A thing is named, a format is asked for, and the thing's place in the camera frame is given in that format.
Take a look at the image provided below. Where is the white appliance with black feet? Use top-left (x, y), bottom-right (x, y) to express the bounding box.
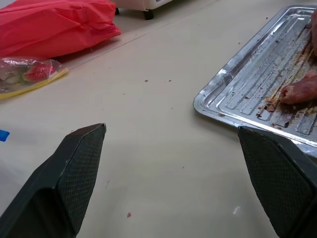
top-left (111, 0), bottom-right (179, 20)

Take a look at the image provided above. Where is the reddish brown sausage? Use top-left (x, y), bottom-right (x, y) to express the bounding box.
top-left (278, 74), bottom-right (317, 105)

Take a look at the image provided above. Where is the red plastic bag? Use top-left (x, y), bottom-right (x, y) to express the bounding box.
top-left (0, 0), bottom-right (122, 60)

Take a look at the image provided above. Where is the clear zip bag yellow seal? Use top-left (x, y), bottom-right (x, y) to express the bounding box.
top-left (0, 56), bottom-right (69, 101)

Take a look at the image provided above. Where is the silver metal baking tray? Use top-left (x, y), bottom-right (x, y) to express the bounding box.
top-left (192, 5), bottom-right (317, 159)

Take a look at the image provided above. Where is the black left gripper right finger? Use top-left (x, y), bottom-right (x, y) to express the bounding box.
top-left (237, 125), bottom-right (317, 238)

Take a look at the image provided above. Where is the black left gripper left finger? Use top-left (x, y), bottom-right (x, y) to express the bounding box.
top-left (0, 123), bottom-right (107, 238)

